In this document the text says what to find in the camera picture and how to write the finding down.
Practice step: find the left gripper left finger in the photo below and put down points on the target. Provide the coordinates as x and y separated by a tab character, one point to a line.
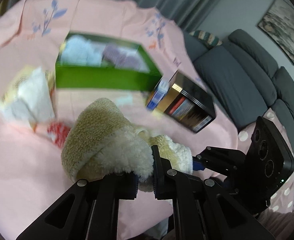
128	186

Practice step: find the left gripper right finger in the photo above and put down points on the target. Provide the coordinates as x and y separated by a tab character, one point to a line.
160	178

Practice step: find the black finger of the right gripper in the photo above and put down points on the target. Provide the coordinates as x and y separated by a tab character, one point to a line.
199	163

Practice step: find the cream yellow fleece blanket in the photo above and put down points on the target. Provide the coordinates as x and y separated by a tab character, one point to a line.
103	141

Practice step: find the blue plush toy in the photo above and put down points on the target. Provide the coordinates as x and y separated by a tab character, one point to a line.
79	51

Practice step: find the white soft cloth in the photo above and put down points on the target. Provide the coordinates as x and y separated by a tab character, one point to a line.
28	98

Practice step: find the black gold tin box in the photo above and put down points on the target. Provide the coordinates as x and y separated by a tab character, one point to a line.
187	103

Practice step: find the blue white small carton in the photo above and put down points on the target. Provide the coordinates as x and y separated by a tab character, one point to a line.
158	94

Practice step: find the red patterned small item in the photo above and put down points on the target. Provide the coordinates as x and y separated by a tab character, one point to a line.
58	132

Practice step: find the grey sofa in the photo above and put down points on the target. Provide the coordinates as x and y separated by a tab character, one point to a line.
246	82

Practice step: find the striped cushion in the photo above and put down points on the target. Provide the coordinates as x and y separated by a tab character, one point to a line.
208	39

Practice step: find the purple mesh bath sponge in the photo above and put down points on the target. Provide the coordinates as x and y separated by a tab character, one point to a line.
124	58

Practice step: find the green open box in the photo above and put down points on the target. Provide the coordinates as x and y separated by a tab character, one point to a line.
106	75

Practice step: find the framed wall picture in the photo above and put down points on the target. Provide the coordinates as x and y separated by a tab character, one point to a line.
278	24

